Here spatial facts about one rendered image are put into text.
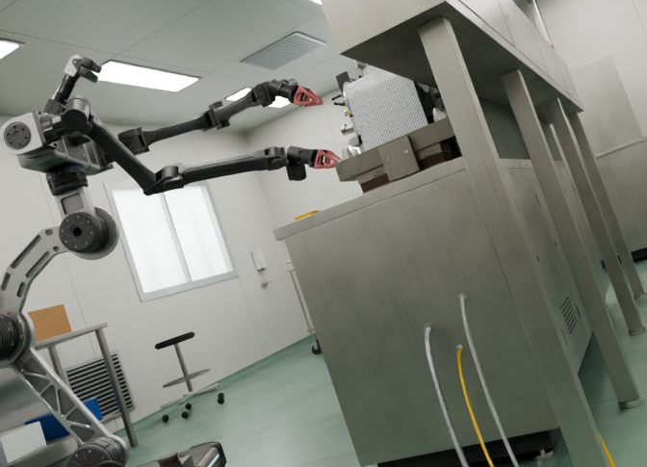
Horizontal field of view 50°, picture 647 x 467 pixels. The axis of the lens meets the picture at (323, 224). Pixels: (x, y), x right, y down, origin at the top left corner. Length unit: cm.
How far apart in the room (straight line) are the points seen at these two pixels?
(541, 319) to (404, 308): 70
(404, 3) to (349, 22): 13
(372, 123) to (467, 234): 58
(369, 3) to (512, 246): 58
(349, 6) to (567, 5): 654
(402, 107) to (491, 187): 92
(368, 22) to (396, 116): 88
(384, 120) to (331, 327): 71
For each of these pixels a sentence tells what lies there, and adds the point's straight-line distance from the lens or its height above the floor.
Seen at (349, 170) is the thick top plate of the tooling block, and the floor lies 99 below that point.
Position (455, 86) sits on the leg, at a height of 99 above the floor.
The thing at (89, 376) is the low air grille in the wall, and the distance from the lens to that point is 597.
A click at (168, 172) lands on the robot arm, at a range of 250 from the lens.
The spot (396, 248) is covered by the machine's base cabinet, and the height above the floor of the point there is 71.
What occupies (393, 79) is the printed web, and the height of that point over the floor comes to 125.
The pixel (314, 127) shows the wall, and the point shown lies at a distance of 866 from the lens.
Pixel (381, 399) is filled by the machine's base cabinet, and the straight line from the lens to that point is 220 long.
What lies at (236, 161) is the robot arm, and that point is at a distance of 248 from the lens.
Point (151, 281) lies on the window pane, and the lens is 684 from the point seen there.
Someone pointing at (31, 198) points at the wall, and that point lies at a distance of 612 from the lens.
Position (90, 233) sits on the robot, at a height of 111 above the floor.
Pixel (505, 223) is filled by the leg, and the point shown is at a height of 68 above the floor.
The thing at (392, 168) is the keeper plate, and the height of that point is 95.
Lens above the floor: 70
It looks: 4 degrees up
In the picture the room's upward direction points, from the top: 19 degrees counter-clockwise
